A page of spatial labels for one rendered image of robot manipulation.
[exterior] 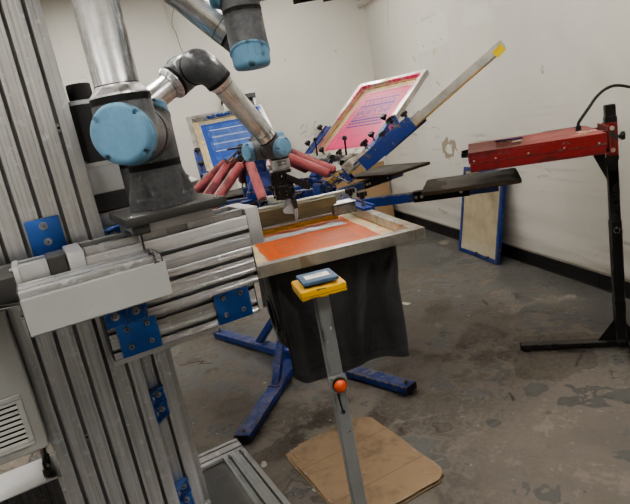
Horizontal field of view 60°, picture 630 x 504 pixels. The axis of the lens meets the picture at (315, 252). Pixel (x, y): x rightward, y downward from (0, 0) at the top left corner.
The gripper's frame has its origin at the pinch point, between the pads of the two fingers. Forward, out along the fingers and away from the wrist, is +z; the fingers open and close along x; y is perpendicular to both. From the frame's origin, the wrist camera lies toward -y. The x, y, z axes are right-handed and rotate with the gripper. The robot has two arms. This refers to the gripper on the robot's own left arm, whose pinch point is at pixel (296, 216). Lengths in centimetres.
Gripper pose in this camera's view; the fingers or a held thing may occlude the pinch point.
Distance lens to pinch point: 227.3
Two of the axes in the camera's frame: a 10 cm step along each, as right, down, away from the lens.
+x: 2.5, 1.9, -9.5
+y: -9.5, 2.3, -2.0
